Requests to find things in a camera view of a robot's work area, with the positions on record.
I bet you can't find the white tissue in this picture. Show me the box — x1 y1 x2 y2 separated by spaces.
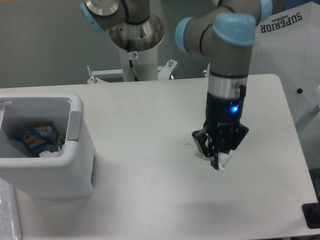
39 150 60 158

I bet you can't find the white green wrapper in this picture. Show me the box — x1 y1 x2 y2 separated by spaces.
184 143 233 174

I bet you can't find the blue snack wrapper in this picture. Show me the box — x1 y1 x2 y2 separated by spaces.
11 122 66 155

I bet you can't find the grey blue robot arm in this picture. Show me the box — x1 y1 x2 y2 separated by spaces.
80 0 284 170

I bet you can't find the white trash can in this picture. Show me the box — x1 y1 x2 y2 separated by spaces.
0 92 96 199

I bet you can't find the black device at edge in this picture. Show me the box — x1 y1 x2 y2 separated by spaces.
302 202 320 229

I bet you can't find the white superior umbrella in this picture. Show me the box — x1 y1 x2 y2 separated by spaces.
249 0 320 131

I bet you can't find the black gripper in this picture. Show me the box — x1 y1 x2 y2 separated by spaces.
191 93 249 170

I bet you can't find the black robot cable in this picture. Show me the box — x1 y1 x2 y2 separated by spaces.
126 38 140 82

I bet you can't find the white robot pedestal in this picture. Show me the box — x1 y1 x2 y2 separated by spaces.
118 46 158 82

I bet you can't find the white metal base frame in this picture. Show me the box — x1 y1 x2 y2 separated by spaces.
87 59 210 84

